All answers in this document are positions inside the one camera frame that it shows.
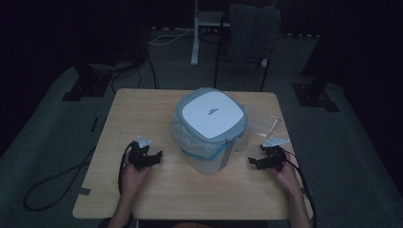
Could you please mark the clear plastic bag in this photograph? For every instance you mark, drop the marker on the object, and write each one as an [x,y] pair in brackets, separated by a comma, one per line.
[263,122]

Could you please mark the grey cloth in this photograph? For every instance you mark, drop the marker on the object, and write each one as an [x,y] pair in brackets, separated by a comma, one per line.
[253,31]

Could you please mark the white trash can grey lid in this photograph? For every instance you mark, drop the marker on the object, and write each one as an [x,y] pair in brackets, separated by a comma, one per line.
[211,115]

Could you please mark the black stand base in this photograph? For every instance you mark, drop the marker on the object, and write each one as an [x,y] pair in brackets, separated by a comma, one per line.
[313,96]
[87,90]

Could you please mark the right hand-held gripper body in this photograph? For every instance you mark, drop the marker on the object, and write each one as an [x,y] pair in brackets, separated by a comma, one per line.
[275,155]

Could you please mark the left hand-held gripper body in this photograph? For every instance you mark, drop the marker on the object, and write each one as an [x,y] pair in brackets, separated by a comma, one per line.
[139,155]

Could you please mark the person's right hand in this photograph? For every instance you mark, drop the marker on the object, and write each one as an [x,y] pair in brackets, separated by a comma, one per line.
[286,177]

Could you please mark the clear trash bag blue band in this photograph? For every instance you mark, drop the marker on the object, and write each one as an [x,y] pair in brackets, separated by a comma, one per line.
[187,139]

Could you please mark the person's left hand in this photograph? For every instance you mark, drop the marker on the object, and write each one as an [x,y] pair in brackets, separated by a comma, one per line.
[133,179]

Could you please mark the black metal chair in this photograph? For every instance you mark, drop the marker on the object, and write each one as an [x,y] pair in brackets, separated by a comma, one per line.
[240,69]

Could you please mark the grey tape piece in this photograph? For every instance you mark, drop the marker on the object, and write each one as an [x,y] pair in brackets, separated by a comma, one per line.
[85,191]

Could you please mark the black tape strip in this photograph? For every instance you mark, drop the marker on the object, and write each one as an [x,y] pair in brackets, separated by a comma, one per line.
[94,124]

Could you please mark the white metal stand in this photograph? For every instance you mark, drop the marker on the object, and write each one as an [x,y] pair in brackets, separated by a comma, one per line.
[197,38]

